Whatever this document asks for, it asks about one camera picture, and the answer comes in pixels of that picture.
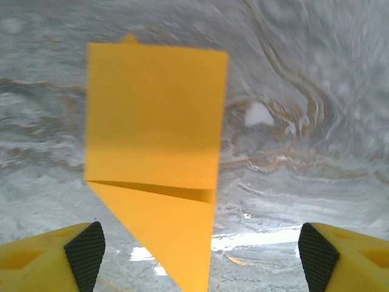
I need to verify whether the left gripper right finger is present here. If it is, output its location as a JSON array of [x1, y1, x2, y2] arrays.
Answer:
[[298, 222, 389, 292]]

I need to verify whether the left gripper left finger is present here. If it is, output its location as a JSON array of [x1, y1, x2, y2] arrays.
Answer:
[[0, 221, 106, 292]]

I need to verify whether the orange square paper sheet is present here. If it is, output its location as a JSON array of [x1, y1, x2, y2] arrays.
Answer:
[[83, 33, 229, 292]]

